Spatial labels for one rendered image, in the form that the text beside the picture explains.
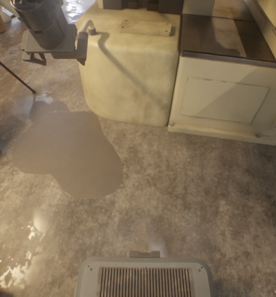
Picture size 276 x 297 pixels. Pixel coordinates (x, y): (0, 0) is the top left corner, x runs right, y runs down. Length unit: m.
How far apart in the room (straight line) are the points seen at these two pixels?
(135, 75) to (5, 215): 1.14
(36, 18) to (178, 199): 1.16
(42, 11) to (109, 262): 0.84
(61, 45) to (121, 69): 0.98
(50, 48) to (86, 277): 0.78
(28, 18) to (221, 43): 1.24
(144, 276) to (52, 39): 0.82
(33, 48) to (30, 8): 0.11
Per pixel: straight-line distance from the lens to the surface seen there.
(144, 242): 1.25
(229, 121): 1.69
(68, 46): 0.50
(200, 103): 1.55
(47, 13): 0.45
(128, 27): 1.59
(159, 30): 1.56
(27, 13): 0.44
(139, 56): 1.40
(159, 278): 0.95
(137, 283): 0.94
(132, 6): 1.99
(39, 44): 0.51
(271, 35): 1.66
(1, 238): 1.43
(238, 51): 1.48
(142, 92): 1.53
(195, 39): 1.51
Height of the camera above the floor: 1.19
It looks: 50 degrees down
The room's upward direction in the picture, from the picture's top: 2 degrees clockwise
